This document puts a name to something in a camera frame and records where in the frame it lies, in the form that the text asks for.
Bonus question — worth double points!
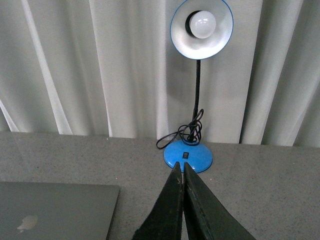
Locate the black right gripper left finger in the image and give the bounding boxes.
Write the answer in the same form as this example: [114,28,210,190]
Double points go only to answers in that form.
[132,162,184,240]

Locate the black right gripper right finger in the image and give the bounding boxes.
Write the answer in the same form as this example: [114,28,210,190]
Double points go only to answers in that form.
[183,162,254,240]

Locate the grey laptop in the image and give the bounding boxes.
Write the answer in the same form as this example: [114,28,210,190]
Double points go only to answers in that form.
[0,182,120,240]

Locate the white curtain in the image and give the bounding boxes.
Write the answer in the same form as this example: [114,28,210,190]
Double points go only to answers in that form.
[0,0,320,147]

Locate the black lamp power cable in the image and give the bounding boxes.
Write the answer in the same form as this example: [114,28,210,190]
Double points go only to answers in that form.
[156,108,205,151]

